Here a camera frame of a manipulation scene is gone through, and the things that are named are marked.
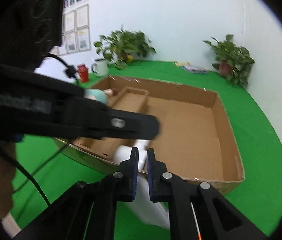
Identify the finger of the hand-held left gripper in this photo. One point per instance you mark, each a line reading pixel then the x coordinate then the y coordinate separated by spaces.
pixel 131 125

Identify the white device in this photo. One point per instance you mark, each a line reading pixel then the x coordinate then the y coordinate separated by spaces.
pixel 151 212

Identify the yellow flat item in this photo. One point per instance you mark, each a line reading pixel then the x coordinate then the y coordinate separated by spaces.
pixel 181 63

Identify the plush pig toy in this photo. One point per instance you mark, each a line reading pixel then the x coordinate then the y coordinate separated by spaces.
pixel 98 95

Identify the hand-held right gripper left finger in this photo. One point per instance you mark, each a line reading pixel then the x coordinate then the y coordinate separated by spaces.
pixel 134 170

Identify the wall of framed certificates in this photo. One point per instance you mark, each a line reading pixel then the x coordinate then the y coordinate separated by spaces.
pixel 77 27

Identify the white enamel mug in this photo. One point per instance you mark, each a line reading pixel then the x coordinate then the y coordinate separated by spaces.
pixel 101 67

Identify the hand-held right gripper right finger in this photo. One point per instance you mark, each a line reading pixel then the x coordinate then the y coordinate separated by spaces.
pixel 152 172

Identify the large cardboard box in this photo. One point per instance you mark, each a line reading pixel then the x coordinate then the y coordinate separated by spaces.
pixel 188 135

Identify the potted plant in red pot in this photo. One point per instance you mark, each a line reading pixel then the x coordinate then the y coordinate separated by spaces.
pixel 231 57

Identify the blue and white packet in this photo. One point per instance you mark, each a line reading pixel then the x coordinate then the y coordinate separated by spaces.
pixel 193 69

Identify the small yellow object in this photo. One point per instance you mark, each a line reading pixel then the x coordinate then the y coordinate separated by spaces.
pixel 130 58

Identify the narrow long cardboard box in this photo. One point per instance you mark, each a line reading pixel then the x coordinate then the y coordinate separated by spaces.
pixel 131 102

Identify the bushy potted plant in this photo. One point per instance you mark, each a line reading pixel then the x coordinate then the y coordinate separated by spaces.
pixel 124 45

